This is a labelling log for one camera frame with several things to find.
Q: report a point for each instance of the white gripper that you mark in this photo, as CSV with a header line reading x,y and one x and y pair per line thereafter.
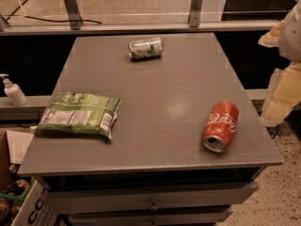
x,y
292,37

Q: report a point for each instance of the red coke can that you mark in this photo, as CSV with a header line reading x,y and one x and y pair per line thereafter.
x,y
220,127

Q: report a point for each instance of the green white 7up can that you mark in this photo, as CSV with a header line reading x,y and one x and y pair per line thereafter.
x,y
145,48

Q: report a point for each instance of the grey drawer cabinet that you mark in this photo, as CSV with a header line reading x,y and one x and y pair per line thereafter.
x,y
156,151

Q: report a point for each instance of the top drawer knob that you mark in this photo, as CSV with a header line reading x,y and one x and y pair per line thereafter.
x,y
153,206

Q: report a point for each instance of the green chip bag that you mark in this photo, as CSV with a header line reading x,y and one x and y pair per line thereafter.
x,y
81,113

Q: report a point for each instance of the white pump bottle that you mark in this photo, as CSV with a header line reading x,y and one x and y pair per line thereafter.
x,y
13,91

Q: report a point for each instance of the brown cardboard box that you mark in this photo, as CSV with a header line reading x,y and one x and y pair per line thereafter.
x,y
6,177

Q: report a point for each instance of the white cardboard box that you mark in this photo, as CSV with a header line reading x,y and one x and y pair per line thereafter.
x,y
34,211

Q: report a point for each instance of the right metal rail post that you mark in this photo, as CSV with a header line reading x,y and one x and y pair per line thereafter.
x,y
194,13

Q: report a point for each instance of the metal rail post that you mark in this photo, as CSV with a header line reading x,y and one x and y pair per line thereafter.
x,y
194,13
74,16

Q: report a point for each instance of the left metal rail post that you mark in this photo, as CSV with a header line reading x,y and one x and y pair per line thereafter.
x,y
74,16

